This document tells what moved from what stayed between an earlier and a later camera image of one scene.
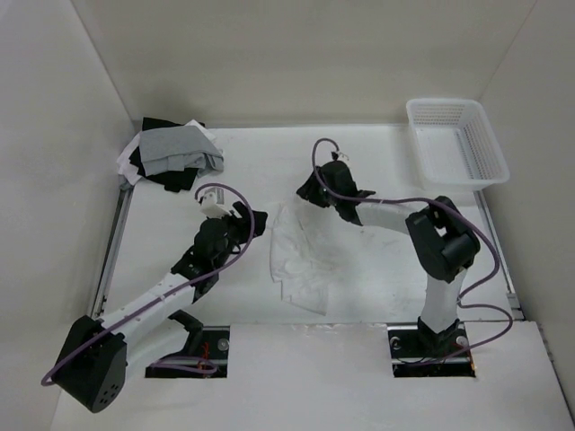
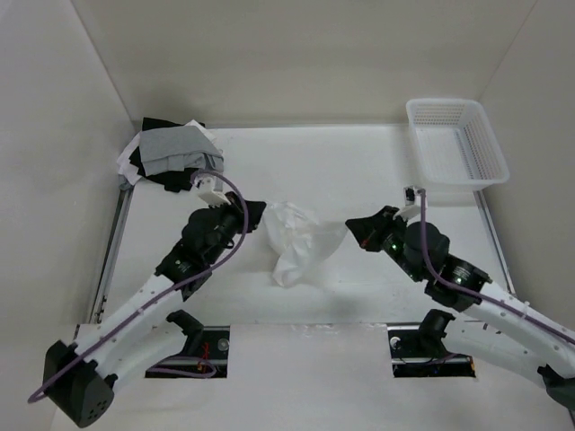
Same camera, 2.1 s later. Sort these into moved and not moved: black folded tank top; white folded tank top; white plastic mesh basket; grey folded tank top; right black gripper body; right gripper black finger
Moved: right black gripper body; right gripper black finger
Not moved: white folded tank top; white plastic mesh basket; grey folded tank top; black folded tank top
